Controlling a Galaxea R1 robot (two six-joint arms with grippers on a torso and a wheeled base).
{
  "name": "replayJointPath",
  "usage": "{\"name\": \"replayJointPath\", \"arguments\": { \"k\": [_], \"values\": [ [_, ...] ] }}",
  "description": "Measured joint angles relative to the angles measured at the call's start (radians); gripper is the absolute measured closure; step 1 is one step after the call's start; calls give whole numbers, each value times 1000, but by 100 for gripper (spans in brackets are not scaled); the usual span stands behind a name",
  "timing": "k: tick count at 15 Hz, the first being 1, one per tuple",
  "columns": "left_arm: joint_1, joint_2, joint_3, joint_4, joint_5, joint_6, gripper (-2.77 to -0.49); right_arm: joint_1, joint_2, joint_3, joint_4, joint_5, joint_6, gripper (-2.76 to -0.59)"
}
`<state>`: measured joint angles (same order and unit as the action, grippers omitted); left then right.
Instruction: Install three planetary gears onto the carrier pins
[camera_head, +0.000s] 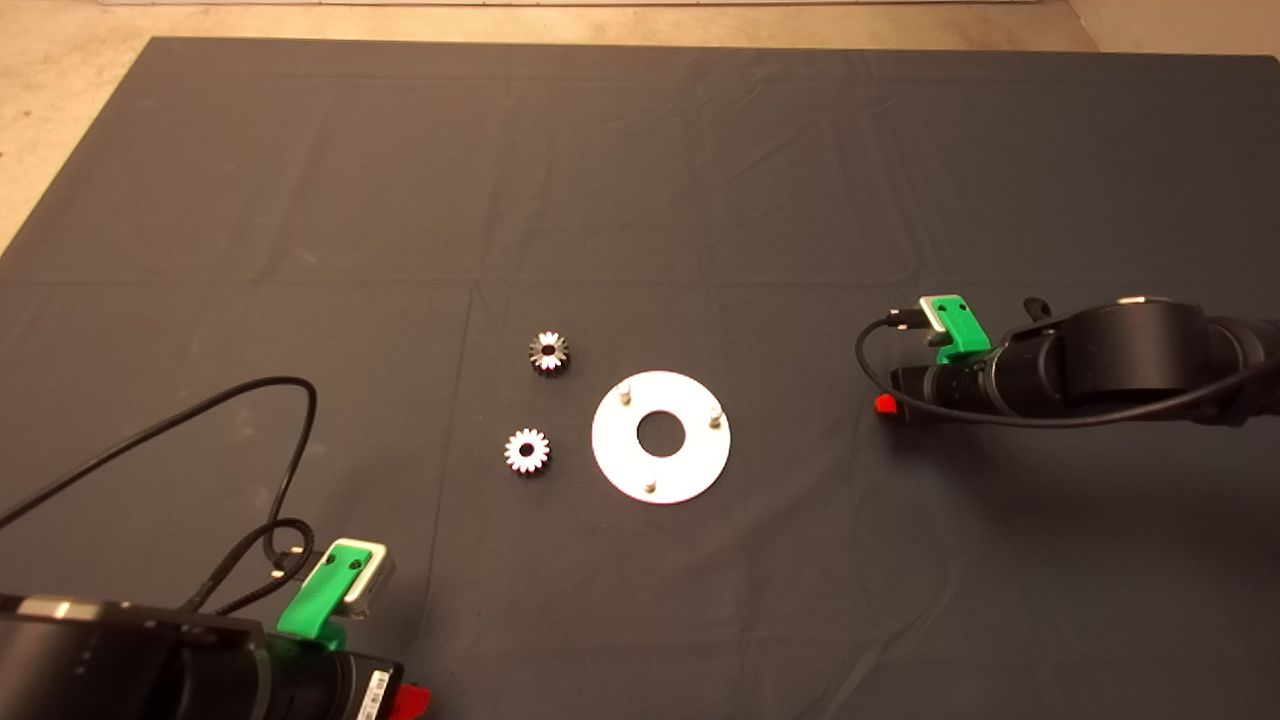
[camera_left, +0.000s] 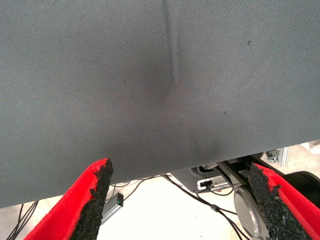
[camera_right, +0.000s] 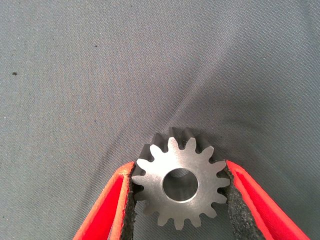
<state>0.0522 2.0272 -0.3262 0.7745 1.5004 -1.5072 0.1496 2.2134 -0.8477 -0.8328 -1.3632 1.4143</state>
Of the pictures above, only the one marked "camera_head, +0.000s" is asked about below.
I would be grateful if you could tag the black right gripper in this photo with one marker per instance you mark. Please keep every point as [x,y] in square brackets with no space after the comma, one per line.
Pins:
[945,388]

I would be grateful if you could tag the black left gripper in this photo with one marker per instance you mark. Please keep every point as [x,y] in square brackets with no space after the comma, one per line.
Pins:
[330,690]

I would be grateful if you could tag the small steel planetary gear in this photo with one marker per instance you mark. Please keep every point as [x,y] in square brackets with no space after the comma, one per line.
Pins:
[538,353]
[519,456]

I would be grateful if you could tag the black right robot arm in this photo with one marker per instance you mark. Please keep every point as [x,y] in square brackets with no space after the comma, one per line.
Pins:
[1130,350]

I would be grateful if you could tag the round white metal carrier plate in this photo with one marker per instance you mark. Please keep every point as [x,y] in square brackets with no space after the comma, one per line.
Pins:
[620,450]

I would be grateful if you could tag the dark grey table cloth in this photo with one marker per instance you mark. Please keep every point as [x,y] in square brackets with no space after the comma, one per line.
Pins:
[700,200]

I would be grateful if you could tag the right gripper silver camera box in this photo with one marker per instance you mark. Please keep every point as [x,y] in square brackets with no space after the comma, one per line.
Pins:
[930,316]

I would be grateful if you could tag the gripper silver camera box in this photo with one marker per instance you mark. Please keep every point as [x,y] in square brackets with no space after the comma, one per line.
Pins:
[377,582]
[930,316]

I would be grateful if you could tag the right gripper green camera mount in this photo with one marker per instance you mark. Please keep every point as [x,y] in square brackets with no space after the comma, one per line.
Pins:
[965,330]

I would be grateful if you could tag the gripper green camera mount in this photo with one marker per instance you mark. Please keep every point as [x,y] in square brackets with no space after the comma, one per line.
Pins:
[320,595]
[965,330]

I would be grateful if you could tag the left gripper silver camera box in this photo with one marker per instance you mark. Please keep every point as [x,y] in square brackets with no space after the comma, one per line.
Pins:
[377,582]

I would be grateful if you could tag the left gripper green camera mount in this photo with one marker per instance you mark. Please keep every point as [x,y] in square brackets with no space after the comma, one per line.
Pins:
[320,595]

